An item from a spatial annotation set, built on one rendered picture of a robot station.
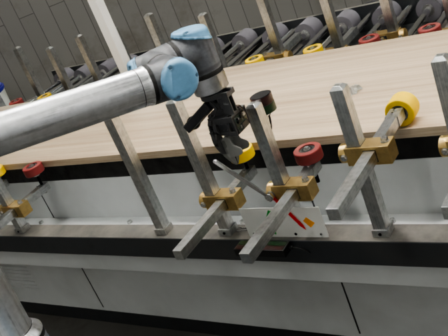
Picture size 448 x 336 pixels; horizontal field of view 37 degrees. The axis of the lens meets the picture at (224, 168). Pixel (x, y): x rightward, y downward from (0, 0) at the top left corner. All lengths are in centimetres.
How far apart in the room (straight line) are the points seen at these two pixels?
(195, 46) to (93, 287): 172
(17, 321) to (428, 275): 104
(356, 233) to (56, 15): 458
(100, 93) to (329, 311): 130
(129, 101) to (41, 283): 206
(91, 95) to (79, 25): 465
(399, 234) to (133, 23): 451
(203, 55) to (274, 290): 110
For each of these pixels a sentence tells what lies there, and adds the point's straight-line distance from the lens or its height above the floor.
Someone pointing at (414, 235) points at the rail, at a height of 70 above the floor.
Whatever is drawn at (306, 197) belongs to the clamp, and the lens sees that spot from 180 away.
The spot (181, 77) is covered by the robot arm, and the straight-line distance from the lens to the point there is 144.
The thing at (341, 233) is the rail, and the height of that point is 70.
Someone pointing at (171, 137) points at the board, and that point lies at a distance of 237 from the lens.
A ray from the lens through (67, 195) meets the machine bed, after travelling 280.
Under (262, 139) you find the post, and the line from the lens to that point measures 177.
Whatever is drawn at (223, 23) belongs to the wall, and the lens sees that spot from 601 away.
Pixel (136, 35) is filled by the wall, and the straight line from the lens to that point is 602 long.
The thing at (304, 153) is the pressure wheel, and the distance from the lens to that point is 186.
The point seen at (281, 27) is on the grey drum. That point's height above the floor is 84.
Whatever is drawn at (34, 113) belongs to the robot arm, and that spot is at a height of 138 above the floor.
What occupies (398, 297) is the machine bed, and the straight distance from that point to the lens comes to 224.
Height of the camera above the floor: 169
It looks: 24 degrees down
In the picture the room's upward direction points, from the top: 22 degrees counter-clockwise
